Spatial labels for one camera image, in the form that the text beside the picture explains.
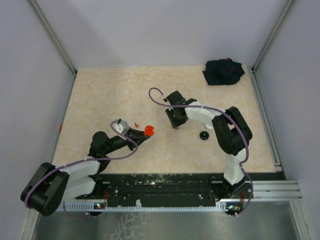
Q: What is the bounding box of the dark crumpled cloth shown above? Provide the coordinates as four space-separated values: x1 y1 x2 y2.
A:
202 58 245 86

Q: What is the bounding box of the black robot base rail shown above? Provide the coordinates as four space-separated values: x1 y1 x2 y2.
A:
59 171 253 208

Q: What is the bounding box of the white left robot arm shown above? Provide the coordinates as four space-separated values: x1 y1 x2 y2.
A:
20 124 154 217

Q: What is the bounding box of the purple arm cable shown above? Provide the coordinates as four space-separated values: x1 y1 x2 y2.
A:
24 119 139 210
148 87 254 218

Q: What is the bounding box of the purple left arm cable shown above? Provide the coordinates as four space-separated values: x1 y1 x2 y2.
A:
24 119 139 210

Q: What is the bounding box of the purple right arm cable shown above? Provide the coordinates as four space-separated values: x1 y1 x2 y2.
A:
148 87 254 218

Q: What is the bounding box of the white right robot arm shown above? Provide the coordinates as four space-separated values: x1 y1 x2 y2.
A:
163 90 253 198

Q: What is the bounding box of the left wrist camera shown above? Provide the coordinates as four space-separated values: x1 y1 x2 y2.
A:
115 119 130 135

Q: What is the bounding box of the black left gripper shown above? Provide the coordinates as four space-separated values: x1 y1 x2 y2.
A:
104 126 150 155

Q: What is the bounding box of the orange earbud charging case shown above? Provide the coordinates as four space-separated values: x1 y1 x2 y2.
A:
143 125 155 137

